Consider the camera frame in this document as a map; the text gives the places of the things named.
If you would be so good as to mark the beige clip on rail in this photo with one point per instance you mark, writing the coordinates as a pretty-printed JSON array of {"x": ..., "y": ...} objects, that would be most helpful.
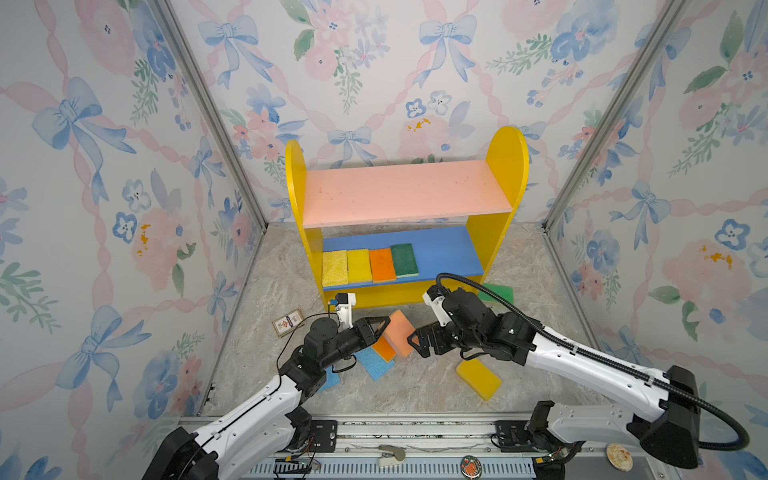
[{"x": 391, "y": 456}]

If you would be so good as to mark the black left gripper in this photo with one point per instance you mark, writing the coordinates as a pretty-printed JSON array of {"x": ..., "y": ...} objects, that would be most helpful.
[{"x": 363, "y": 333}]

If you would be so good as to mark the yellow shelf unit frame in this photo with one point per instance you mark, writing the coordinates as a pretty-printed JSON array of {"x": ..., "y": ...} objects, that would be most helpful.
[{"x": 508, "y": 159}]

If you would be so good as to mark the small playing card box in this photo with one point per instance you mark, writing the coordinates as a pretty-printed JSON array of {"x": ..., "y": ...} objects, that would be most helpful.
[{"x": 288, "y": 323}]

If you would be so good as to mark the pink upper shelf board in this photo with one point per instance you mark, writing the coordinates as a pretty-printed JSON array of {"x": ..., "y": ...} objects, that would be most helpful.
[{"x": 401, "y": 193}]

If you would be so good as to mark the light blue sponge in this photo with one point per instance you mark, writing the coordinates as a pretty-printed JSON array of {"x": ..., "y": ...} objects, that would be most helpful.
[
  {"x": 375, "y": 366},
  {"x": 332, "y": 379}
]

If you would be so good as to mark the bright green scrub sponge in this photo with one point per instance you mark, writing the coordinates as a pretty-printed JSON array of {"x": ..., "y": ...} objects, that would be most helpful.
[{"x": 505, "y": 292}]

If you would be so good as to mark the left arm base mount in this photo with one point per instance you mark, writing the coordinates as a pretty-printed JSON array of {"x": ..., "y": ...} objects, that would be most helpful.
[{"x": 314, "y": 436}]

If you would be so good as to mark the pale yellow sponge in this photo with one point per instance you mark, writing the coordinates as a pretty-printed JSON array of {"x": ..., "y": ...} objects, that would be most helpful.
[{"x": 384, "y": 350}]

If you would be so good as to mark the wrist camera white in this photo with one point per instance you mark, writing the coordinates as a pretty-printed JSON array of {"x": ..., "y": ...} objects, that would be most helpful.
[
  {"x": 344, "y": 304},
  {"x": 435, "y": 299}
]

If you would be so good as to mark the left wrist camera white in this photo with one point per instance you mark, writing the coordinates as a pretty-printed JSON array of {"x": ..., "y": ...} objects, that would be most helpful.
[{"x": 344, "y": 304}]

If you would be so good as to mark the orange scrub sponge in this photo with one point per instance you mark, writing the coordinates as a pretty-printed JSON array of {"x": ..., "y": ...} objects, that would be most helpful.
[{"x": 382, "y": 265}]

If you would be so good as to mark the light blue sponge right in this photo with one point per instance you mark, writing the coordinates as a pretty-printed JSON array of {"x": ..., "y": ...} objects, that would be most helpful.
[{"x": 375, "y": 366}]

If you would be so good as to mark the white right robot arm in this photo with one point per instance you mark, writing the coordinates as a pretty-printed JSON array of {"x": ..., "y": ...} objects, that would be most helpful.
[{"x": 661, "y": 416}]

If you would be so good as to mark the round sticker badge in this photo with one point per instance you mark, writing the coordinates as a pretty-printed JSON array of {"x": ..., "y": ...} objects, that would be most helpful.
[{"x": 470, "y": 467}]

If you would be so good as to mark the round beige disc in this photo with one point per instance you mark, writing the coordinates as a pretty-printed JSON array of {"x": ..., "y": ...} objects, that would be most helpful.
[{"x": 619, "y": 457}]

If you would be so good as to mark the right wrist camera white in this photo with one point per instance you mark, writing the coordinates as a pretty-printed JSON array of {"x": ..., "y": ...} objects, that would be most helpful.
[{"x": 435, "y": 299}]

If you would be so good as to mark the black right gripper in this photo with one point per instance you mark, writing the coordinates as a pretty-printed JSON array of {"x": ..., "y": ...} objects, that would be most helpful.
[{"x": 435, "y": 332}]

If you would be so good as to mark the pink orange sponge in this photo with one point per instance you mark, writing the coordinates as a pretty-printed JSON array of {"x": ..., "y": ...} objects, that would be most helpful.
[{"x": 397, "y": 333}]

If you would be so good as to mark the yellow scrub sponge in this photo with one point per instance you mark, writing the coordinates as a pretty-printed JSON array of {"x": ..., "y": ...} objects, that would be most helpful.
[{"x": 359, "y": 266}]

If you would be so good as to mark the dark green scrub sponge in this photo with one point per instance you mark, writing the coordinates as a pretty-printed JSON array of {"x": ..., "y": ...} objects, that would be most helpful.
[{"x": 404, "y": 260}]

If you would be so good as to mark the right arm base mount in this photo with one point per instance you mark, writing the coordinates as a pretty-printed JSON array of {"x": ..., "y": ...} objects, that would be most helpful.
[{"x": 533, "y": 436}]

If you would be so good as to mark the light blue sponge left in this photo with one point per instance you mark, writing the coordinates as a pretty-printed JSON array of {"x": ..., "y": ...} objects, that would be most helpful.
[{"x": 332, "y": 379}]

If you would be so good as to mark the porous yellow sponge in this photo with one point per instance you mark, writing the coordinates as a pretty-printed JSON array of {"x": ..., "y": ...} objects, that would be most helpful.
[{"x": 334, "y": 269}]

